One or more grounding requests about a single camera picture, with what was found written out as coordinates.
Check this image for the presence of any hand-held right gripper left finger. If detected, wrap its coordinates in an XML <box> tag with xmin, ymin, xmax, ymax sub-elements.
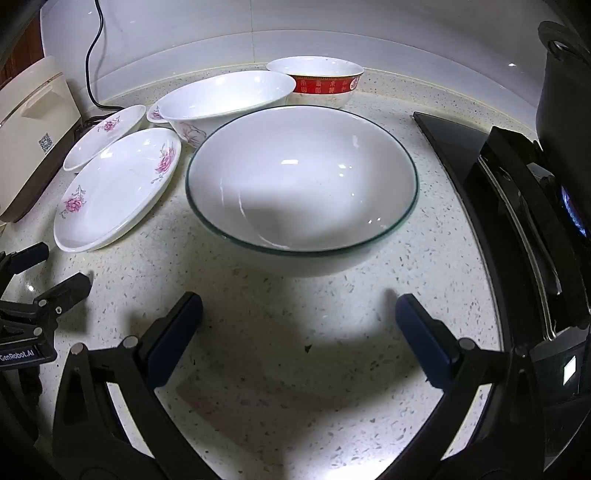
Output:
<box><xmin>52</xmin><ymin>292</ymin><xmax>215</xmax><ymax>480</ymax></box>

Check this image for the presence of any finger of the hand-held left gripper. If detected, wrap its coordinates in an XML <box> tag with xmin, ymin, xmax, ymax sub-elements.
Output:
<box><xmin>0</xmin><ymin>272</ymin><xmax>90</xmax><ymax>333</ymax></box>
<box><xmin>0</xmin><ymin>241</ymin><xmax>51</xmax><ymax>296</ymax></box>

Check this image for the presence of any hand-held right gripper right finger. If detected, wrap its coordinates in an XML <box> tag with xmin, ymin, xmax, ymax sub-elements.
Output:
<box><xmin>394</xmin><ymin>294</ymin><xmax>550</xmax><ymax>480</ymax></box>

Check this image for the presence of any large pink floral plate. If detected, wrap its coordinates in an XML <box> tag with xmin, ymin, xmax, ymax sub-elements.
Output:
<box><xmin>53</xmin><ymin>128</ymin><xmax>182</xmax><ymax>253</ymax></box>

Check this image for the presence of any medium pink floral plate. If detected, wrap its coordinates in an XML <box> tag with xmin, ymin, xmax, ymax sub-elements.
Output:
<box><xmin>63</xmin><ymin>104</ymin><xmax>147</xmax><ymax>174</ymax></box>

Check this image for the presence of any small pink floral plate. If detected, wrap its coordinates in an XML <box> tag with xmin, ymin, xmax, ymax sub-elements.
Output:
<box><xmin>147</xmin><ymin>102</ymin><xmax>172</xmax><ymax>125</ymax></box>

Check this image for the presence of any green-rimmed white bowl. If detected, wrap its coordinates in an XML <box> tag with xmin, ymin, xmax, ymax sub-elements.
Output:
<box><xmin>185</xmin><ymin>105</ymin><xmax>420</xmax><ymax>278</ymax></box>

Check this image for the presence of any white floral bowl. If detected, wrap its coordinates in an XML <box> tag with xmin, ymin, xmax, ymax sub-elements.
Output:
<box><xmin>158</xmin><ymin>70</ymin><xmax>297</xmax><ymax>149</ymax></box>

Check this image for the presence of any red-banded white bowl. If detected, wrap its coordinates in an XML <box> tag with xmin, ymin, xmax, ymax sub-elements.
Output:
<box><xmin>266</xmin><ymin>56</ymin><xmax>365</xmax><ymax>110</ymax></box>

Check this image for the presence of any cream rice cooker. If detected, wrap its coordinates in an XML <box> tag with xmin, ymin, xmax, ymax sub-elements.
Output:
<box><xmin>0</xmin><ymin>55</ymin><xmax>84</xmax><ymax>223</ymax></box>

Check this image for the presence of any black stove pot support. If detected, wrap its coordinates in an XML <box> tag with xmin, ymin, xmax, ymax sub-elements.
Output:
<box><xmin>464</xmin><ymin>126</ymin><xmax>591</xmax><ymax>333</ymax></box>

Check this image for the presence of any black glass gas stove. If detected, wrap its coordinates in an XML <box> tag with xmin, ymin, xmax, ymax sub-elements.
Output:
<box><xmin>412</xmin><ymin>111</ymin><xmax>591</xmax><ymax>480</ymax></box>

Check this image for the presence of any black cooking pot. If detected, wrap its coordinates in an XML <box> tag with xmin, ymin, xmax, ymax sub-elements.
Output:
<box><xmin>536</xmin><ymin>21</ymin><xmax>591</xmax><ymax>241</ymax></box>

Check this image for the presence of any dark wooden frame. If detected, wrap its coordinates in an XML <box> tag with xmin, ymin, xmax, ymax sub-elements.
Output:
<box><xmin>0</xmin><ymin>18</ymin><xmax>47</xmax><ymax>88</ymax></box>

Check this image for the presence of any black power cable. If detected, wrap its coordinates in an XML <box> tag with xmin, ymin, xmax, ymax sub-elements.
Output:
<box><xmin>85</xmin><ymin>0</ymin><xmax>122</xmax><ymax>127</ymax></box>

